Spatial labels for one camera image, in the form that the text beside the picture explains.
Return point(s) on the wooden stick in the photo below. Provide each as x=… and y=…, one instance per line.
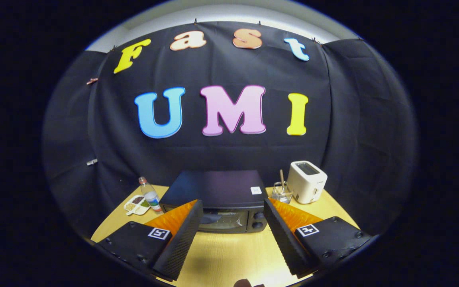
x=281, y=179

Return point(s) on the black toaster oven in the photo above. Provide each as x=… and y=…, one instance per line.
x=217, y=187

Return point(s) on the white divided snack dish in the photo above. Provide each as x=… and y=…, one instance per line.
x=136, y=205

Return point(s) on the white cloth clip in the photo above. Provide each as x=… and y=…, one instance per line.
x=92, y=162

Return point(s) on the pink cloth clip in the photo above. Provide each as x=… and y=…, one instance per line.
x=92, y=81

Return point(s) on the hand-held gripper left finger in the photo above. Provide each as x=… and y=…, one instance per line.
x=181, y=243

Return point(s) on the white toaster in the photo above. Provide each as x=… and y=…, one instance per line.
x=305, y=187

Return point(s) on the clear glass holder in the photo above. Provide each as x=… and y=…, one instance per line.
x=281, y=195

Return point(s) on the clear plastic water bottle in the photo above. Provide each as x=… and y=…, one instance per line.
x=151, y=197

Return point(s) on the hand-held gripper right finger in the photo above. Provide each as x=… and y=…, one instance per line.
x=283, y=243

